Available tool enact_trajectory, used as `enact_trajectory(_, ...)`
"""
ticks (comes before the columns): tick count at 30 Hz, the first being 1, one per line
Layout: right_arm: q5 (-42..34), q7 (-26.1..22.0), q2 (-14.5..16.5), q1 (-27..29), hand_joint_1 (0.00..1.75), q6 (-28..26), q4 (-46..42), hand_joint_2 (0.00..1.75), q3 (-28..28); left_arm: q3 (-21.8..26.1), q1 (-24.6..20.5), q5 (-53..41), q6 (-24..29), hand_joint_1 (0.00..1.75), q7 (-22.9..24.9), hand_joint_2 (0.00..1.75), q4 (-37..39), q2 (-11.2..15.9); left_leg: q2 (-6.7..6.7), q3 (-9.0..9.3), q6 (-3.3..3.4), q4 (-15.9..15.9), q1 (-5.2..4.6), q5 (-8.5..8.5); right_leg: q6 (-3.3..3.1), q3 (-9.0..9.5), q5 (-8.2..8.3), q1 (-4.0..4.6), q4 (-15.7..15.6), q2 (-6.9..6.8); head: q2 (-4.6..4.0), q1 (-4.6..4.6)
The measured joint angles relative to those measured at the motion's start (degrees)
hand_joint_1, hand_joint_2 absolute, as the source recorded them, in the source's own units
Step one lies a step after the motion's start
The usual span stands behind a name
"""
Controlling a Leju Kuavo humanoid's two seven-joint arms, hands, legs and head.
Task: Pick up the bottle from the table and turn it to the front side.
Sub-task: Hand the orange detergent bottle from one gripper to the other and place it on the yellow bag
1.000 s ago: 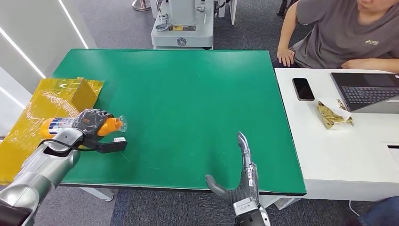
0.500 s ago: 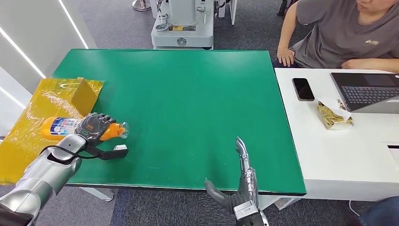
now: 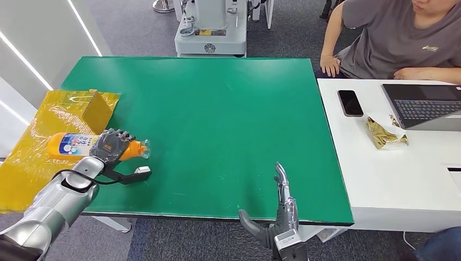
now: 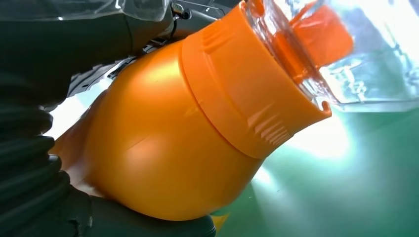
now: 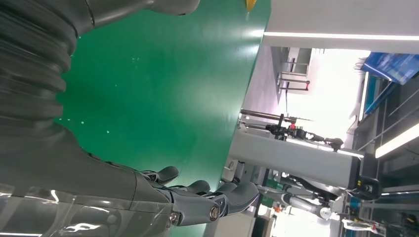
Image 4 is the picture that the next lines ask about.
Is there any orange bottle with clear cap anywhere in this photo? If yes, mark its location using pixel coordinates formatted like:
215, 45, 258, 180
49, 0, 419, 222

